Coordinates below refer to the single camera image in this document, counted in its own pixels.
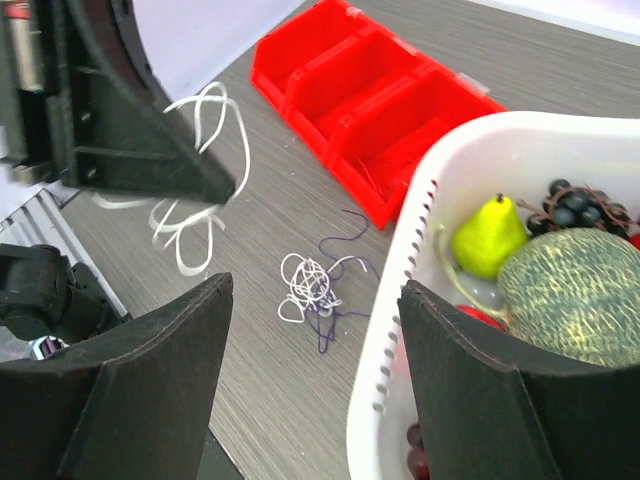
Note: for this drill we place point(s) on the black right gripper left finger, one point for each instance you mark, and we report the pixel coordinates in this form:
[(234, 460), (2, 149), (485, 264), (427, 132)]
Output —
[(132, 403)]

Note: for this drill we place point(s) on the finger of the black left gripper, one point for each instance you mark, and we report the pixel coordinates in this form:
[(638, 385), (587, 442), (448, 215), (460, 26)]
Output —
[(124, 145)]

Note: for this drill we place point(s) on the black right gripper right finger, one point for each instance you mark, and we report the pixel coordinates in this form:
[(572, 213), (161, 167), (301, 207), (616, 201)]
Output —
[(493, 407)]

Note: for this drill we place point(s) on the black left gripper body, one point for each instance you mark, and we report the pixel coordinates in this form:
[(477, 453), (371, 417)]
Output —
[(55, 57)]

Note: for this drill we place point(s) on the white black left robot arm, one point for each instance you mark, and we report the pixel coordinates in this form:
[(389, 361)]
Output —
[(42, 294)]

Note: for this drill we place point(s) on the red fruit in basket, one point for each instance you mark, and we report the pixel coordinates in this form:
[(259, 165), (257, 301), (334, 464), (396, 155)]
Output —
[(482, 316)]

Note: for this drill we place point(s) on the green netted melon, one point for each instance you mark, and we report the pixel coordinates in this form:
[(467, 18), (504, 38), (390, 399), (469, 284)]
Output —
[(575, 293)]

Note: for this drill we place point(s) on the yellow green pear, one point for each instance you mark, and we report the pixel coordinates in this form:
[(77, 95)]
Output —
[(484, 241)]

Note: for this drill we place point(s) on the red bin middle compartment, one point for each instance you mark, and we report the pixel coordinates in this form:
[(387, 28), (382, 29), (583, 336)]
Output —
[(343, 78)]

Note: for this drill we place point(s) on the red bin compartment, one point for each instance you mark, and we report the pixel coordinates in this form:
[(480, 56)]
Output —
[(299, 40), (376, 148), (343, 78)]

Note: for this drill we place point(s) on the dark blue grape bunch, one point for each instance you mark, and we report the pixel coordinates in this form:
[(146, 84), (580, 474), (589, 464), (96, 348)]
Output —
[(567, 206)]

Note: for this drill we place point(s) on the red bin left compartment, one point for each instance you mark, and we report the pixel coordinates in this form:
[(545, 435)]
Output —
[(299, 40)]

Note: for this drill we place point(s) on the red bin right compartment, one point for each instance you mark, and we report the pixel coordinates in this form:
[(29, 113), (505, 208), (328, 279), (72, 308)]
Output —
[(376, 148)]

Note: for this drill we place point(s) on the white plastic fruit basket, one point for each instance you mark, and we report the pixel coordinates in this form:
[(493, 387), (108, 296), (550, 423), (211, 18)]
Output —
[(515, 153)]

